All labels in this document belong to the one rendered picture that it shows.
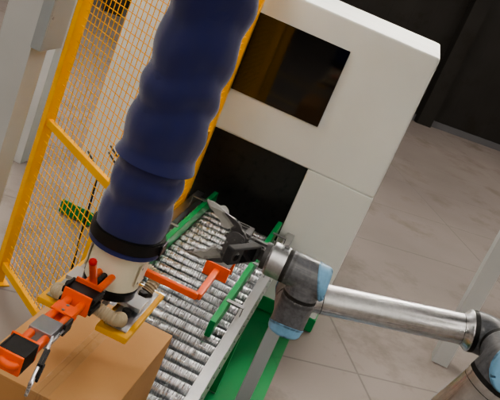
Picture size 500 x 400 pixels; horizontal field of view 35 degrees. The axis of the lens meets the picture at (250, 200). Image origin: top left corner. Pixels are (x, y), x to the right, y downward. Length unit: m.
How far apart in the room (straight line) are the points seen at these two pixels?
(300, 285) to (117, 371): 0.77
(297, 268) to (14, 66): 1.98
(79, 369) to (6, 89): 1.56
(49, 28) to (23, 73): 0.23
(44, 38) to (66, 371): 1.58
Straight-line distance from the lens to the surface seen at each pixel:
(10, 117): 3.62
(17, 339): 1.91
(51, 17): 3.45
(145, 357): 2.59
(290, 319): 1.99
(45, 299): 2.34
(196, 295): 2.39
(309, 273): 1.94
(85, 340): 2.57
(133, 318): 2.38
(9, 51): 3.57
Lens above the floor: 2.33
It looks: 19 degrees down
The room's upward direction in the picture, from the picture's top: 23 degrees clockwise
